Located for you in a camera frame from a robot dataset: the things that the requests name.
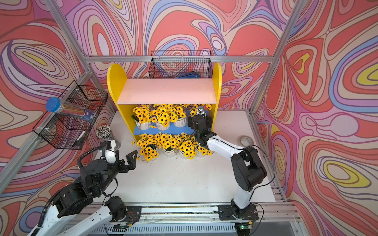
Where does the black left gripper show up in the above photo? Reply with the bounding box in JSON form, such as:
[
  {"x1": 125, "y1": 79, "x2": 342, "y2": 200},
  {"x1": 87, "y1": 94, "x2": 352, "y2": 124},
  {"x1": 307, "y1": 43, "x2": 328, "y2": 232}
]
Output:
[{"x1": 94, "y1": 149, "x2": 138, "y2": 197}]

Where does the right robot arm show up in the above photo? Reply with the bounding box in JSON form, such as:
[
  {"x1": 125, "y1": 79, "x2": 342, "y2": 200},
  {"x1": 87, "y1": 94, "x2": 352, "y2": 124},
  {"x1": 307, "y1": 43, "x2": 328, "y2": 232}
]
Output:
[{"x1": 188, "y1": 115, "x2": 267, "y2": 220}]

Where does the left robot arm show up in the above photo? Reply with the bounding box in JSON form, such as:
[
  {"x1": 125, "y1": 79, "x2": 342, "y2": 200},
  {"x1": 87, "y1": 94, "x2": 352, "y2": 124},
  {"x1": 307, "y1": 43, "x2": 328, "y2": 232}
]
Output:
[{"x1": 29, "y1": 145, "x2": 141, "y2": 236}]

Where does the clear cup of pencils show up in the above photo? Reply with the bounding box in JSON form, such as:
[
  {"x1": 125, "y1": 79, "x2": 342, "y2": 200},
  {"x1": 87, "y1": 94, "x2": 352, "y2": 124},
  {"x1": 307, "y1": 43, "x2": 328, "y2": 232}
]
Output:
[{"x1": 96, "y1": 125, "x2": 121, "y2": 149}]

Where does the blue object in rear basket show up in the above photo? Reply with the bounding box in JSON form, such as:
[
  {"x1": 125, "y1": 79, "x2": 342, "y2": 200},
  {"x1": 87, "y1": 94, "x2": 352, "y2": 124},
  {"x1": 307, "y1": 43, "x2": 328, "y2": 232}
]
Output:
[{"x1": 176, "y1": 71, "x2": 200, "y2": 79}]

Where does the clear packing tape roll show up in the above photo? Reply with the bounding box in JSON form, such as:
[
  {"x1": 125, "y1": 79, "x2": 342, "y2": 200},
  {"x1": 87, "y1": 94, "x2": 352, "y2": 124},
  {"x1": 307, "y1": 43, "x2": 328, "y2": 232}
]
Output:
[{"x1": 238, "y1": 135, "x2": 255, "y2": 148}]

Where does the yellow wooden shelf unit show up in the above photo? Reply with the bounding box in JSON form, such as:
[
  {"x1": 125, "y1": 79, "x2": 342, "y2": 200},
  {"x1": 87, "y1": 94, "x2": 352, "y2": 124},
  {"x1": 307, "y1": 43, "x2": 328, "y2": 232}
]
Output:
[{"x1": 107, "y1": 63, "x2": 222, "y2": 141}]

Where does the black marker in basket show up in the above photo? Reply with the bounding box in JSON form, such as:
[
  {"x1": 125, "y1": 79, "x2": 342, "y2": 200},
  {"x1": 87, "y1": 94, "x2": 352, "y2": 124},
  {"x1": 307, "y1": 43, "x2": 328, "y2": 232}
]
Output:
[{"x1": 73, "y1": 131, "x2": 86, "y2": 147}]

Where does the blue capped pencil tube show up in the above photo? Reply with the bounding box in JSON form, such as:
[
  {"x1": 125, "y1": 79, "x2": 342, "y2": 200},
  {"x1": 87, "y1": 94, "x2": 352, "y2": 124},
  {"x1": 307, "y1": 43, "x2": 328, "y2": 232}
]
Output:
[{"x1": 46, "y1": 97, "x2": 95, "y2": 122}]

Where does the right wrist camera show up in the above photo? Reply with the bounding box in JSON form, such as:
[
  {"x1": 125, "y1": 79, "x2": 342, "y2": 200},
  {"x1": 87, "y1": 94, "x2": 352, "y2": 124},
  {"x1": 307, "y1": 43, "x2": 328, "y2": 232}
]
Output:
[{"x1": 197, "y1": 105, "x2": 206, "y2": 117}]

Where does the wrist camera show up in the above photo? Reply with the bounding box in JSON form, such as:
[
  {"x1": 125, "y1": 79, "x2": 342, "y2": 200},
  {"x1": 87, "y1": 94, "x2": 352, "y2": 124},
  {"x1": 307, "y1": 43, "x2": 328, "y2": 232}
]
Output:
[
  {"x1": 99, "y1": 140, "x2": 118, "y2": 164},
  {"x1": 197, "y1": 105, "x2": 206, "y2": 117}
]

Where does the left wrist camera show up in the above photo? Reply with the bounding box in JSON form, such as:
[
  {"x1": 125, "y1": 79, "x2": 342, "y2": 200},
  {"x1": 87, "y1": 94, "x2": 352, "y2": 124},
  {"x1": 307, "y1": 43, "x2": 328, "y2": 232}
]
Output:
[{"x1": 99, "y1": 140, "x2": 118, "y2": 164}]

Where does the black wire basket rear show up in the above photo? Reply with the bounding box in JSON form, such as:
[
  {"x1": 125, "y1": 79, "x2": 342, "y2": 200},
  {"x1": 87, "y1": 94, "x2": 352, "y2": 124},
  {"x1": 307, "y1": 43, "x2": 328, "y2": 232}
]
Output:
[{"x1": 149, "y1": 50, "x2": 213, "y2": 79}]

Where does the black wire basket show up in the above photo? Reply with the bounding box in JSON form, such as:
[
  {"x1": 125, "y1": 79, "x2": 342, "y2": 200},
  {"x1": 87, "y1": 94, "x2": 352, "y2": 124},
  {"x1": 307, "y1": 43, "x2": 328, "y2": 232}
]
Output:
[
  {"x1": 32, "y1": 81, "x2": 108, "y2": 149},
  {"x1": 149, "y1": 50, "x2": 213, "y2": 79}
]

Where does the black wire basket left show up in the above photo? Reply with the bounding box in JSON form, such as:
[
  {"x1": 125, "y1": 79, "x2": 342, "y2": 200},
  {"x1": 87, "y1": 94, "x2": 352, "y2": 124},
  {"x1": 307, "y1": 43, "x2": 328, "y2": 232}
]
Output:
[{"x1": 32, "y1": 81, "x2": 108, "y2": 149}]

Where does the aluminium frame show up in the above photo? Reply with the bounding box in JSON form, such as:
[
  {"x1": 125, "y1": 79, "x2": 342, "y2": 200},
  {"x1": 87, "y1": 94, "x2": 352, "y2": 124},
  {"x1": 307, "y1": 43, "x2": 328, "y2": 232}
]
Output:
[{"x1": 0, "y1": 0, "x2": 308, "y2": 204}]

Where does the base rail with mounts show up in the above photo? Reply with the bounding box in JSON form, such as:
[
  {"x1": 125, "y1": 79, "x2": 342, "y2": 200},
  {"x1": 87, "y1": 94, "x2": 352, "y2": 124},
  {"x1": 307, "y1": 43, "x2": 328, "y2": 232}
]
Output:
[{"x1": 90, "y1": 185, "x2": 308, "y2": 236}]

